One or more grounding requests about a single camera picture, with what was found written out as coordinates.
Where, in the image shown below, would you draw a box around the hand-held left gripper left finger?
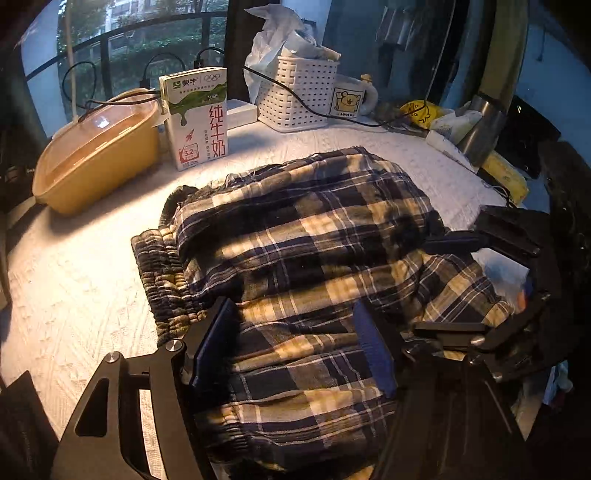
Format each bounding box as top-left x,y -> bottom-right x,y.
48,296 -> 240,480

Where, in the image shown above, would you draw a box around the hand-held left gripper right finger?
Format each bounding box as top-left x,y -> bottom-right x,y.
353,300 -> 529,480

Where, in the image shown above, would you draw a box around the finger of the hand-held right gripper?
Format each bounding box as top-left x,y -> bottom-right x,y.
422,207 -> 543,259
402,320 -> 502,365

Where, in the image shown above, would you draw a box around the plaid pants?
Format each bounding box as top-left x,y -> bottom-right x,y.
130,147 -> 515,480

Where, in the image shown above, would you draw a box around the yellow tissue pack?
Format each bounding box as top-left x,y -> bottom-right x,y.
480,150 -> 529,206

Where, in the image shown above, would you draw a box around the white printed tube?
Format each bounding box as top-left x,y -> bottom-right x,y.
425,129 -> 481,171

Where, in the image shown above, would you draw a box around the steel tumbler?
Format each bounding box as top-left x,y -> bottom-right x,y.
457,92 -> 509,162

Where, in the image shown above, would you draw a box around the yellow plastic bag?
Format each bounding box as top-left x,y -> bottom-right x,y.
399,99 -> 455,130

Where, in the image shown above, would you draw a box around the white bear print mug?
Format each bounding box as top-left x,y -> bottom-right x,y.
329,75 -> 380,120

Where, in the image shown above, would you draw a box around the black cloth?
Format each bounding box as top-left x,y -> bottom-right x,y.
0,371 -> 61,480

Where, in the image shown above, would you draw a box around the white plastic basket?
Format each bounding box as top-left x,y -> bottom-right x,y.
256,55 -> 342,133

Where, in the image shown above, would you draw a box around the white and green milk carton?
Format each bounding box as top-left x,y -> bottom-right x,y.
158,67 -> 230,172

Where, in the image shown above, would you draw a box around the yellow lidded container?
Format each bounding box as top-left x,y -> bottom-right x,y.
32,89 -> 162,217

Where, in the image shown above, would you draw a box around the white flat box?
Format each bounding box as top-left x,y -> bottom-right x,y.
226,98 -> 258,127

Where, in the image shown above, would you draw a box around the crumpled white plastic bag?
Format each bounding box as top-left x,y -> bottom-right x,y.
243,6 -> 342,104

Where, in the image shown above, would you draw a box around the black balcony railing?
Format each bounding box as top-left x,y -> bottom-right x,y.
23,11 -> 227,79

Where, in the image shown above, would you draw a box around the long black cable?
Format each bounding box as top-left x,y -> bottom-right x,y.
194,46 -> 428,134

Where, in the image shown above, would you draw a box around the looped black cable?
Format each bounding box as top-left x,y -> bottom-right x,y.
60,53 -> 162,121

